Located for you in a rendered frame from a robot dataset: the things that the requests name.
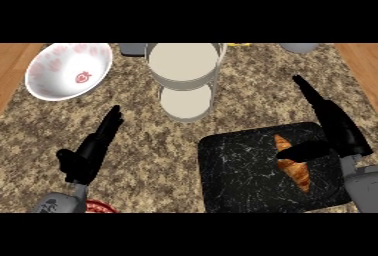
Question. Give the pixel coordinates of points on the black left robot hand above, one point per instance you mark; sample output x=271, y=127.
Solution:
x=90, y=150

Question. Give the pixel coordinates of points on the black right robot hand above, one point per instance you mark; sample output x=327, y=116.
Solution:
x=339, y=128

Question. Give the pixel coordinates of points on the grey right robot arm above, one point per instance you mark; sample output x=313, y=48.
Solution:
x=357, y=185

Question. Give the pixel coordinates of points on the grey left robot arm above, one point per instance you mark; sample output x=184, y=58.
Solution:
x=60, y=200

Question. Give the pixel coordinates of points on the golden brown croissant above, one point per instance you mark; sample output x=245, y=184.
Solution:
x=293, y=168

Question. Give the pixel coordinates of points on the black marble tray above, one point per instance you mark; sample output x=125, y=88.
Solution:
x=265, y=170

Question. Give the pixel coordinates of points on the red round object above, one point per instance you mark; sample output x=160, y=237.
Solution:
x=100, y=207

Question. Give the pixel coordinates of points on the white bowl with red print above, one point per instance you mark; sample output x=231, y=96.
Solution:
x=67, y=70

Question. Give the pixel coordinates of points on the grey round object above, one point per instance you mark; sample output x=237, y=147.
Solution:
x=298, y=47

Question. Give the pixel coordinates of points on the dark grey square object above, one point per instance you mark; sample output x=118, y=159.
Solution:
x=131, y=49

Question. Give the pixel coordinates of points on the yellow object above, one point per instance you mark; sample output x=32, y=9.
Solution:
x=239, y=44

